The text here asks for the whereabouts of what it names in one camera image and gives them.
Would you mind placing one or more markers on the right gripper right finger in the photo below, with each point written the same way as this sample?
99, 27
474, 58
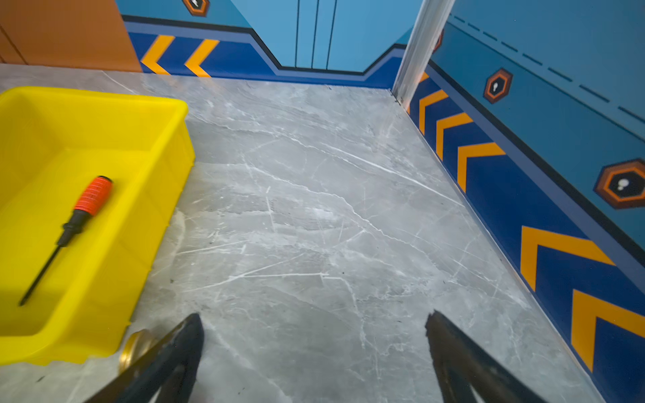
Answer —
465, 372

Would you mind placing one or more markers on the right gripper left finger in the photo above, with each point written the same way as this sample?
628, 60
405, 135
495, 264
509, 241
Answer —
165, 373

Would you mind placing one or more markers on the red black screwdriver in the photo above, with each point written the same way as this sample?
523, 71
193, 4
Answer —
87, 206

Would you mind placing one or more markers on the yellow plastic bin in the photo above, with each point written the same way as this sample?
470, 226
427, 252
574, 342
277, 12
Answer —
89, 183

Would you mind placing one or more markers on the brass knob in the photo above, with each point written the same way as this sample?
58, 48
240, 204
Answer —
138, 344

